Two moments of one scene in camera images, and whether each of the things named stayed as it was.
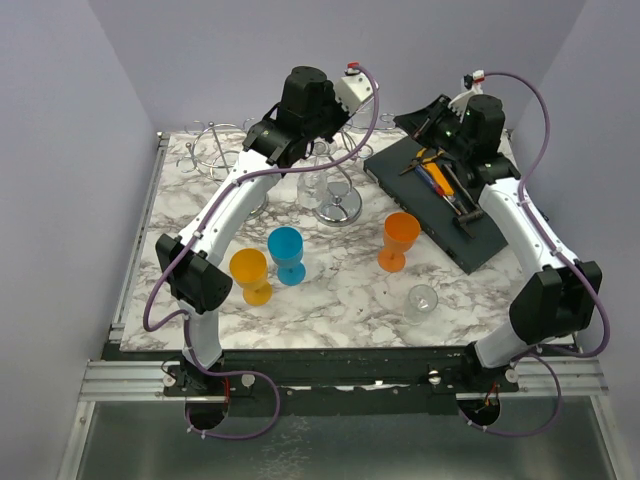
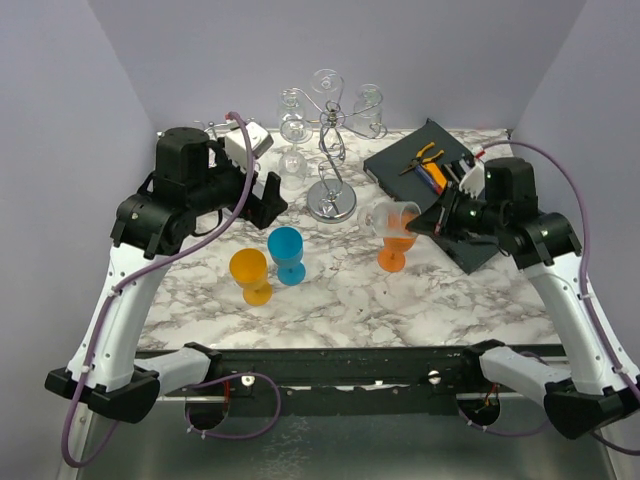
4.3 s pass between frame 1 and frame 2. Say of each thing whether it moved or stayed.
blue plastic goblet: stayed
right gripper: moved
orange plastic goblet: stayed
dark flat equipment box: stayed
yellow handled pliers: stayed
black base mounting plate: stayed
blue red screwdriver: stayed
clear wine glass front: moved
